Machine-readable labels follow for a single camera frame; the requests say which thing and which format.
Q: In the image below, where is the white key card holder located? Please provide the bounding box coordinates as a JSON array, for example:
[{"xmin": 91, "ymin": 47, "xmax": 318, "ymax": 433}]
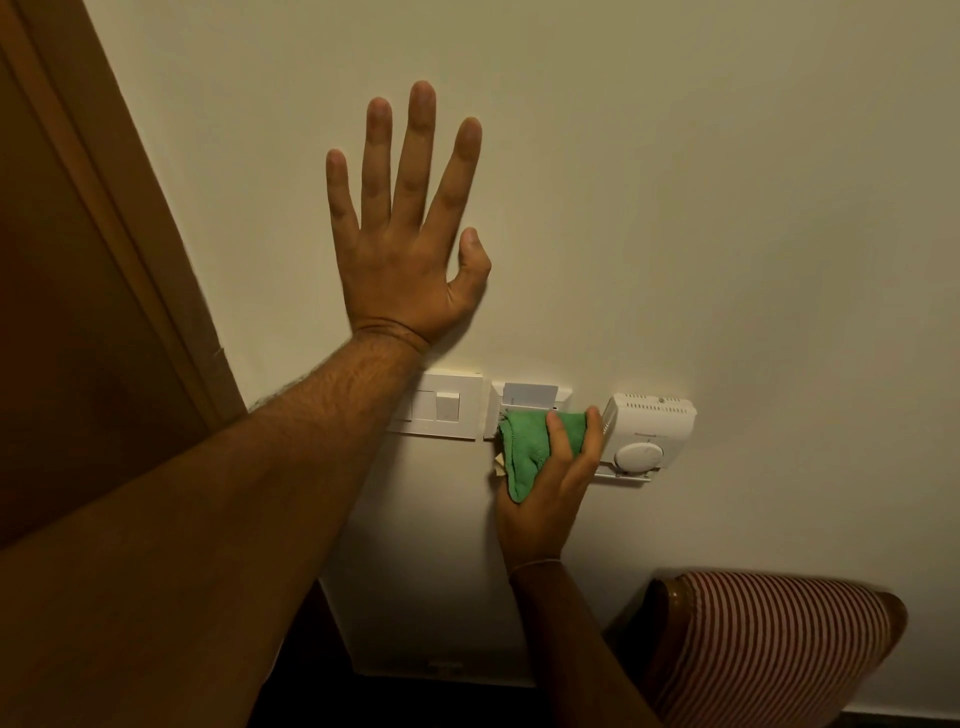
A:
[{"xmin": 483, "ymin": 380, "xmax": 573, "ymax": 441}]

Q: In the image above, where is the person's right hand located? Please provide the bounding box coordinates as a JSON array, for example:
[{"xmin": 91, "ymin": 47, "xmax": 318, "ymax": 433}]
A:
[{"xmin": 495, "ymin": 405, "xmax": 606, "ymax": 575}]

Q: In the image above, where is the red striped upholstered chair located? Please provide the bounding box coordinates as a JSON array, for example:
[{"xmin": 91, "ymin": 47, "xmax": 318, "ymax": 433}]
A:
[{"xmin": 637, "ymin": 571, "xmax": 909, "ymax": 728}]

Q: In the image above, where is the white wall thermostat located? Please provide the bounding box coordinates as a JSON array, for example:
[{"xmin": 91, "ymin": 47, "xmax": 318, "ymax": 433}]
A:
[{"xmin": 592, "ymin": 392, "xmax": 698, "ymax": 483}]

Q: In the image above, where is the white key card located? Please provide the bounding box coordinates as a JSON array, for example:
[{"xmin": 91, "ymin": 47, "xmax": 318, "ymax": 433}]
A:
[{"xmin": 502, "ymin": 382, "xmax": 560, "ymax": 411}]

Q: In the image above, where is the green microfiber cloth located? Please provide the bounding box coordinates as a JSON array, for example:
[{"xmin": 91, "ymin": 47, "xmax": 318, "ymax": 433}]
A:
[{"xmin": 497, "ymin": 408, "xmax": 589, "ymax": 505}]

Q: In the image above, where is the brown wooden door frame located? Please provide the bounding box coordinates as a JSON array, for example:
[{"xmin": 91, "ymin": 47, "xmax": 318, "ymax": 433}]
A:
[{"xmin": 0, "ymin": 0, "xmax": 249, "ymax": 432}]

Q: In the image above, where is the person's left forearm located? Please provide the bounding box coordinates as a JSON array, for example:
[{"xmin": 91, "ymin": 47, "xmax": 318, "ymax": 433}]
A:
[{"xmin": 0, "ymin": 327, "xmax": 430, "ymax": 728}]

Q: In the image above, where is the white wall switch plate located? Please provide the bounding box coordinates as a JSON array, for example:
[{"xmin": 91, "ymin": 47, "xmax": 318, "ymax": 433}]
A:
[{"xmin": 386, "ymin": 367, "xmax": 486, "ymax": 441}]

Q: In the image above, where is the person's left hand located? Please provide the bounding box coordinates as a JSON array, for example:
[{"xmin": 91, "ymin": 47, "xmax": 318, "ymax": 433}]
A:
[{"xmin": 325, "ymin": 80, "xmax": 492, "ymax": 352}]

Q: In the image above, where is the person's right forearm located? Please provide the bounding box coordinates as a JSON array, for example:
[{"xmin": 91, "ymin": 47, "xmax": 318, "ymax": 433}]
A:
[{"xmin": 510, "ymin": 561, "xmax": 661, "ymax": 728}]

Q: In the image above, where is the brown wooden door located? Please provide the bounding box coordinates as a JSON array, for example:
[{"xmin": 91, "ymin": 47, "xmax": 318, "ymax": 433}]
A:
[{"xmin": 0, "ymin": 52, "xmax": 211, "ymax": 552}]

